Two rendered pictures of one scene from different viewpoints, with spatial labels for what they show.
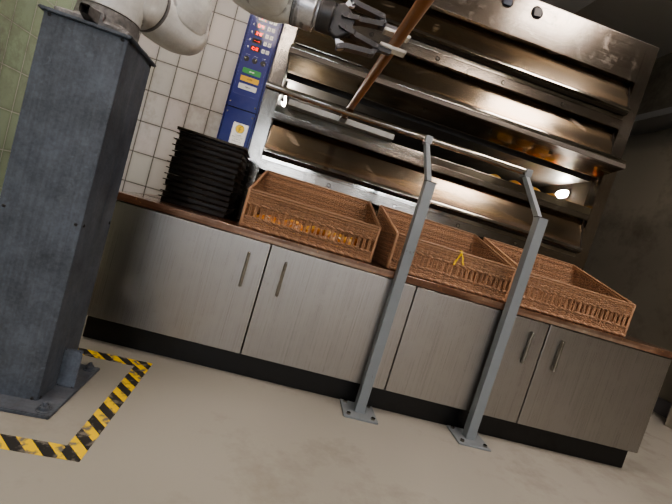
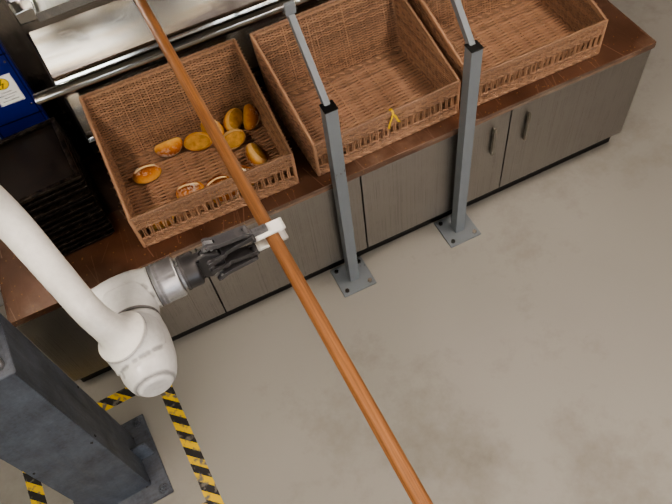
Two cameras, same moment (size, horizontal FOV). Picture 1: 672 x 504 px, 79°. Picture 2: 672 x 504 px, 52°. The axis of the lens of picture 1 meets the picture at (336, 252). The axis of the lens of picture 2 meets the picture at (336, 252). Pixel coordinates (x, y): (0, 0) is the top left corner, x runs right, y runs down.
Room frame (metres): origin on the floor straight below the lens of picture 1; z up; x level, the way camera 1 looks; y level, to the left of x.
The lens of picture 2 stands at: (0.20, 0.03, 2.36)
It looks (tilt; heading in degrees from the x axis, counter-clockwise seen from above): 57 degrees down; 350
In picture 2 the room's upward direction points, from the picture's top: 10 degrees counter-clockwise
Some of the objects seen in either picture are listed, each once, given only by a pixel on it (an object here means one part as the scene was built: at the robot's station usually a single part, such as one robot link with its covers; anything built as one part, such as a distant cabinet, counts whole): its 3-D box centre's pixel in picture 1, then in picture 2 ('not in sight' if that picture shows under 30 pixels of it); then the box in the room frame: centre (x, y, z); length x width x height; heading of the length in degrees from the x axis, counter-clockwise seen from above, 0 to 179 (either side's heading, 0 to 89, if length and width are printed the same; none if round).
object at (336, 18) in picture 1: (335, 20); (201, 264); (1.04, 0.17, 1.18); 0.09 x 0.07 x 0.08; 98
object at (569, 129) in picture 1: (462, 92); not in sight; (2.20, -0.39, 1.54); 1.79 x 0.11 x 0.19; 97
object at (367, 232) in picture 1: (313, 211); (190, 140); (1.86, 0.15, 0.72); 0.56 x 0.49 x 0.28; 96
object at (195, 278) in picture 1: (384, 328); (334, 172); (1.90, -0.32, 0.29); 2.42 x 0.56 x 0.58; 97
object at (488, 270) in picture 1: (437, 248); (355, 73); (1.93, -0.45, 0.72); 0.56 x 0.49 x 0.28; 98
